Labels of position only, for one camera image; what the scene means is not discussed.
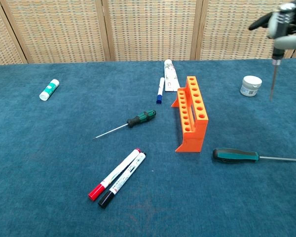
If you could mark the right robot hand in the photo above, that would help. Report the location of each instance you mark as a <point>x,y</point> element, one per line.
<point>291,42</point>

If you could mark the silver black precision screwdriver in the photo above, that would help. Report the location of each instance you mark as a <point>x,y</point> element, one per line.
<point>277,24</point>

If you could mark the teal black screwdriver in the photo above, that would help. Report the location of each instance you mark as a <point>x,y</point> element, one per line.
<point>234,155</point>

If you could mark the orange tool holder rack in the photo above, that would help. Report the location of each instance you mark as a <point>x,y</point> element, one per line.
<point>191,143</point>

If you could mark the small white jar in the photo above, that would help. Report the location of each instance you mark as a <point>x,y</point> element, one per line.
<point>250,86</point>

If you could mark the white printed tube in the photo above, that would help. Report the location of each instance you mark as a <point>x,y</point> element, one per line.
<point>170,76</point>

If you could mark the blue cap white marker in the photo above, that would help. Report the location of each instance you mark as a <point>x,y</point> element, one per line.
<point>160,89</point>

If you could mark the woven wooden folding screen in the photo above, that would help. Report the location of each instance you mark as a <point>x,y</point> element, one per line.
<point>150,29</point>

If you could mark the green black screwdriver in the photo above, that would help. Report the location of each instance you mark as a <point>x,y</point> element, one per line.
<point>141,118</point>

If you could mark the red cap white marker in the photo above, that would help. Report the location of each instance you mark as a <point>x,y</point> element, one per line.
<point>118,172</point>

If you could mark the black cap white marker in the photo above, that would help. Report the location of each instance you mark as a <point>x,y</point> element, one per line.
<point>124,181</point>

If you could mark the green white glue stick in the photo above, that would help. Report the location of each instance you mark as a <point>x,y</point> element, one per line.
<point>49,89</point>

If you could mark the blue table cloth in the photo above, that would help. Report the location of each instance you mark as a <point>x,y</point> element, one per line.
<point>39,148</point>

